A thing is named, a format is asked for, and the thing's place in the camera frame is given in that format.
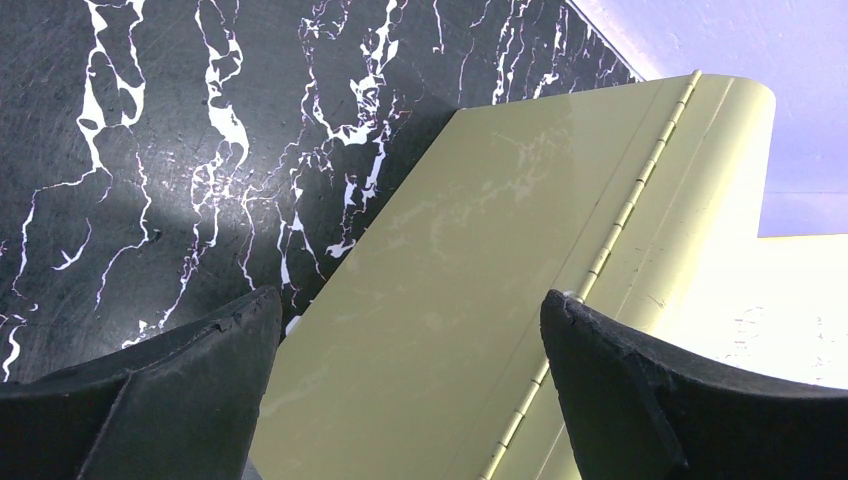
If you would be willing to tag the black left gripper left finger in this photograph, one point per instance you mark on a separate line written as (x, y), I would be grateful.
(181, 405)

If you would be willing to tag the olive green drawer box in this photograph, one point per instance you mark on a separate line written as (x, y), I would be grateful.
(422, 357)

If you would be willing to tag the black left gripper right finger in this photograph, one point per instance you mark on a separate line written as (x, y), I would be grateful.
(637, 407)

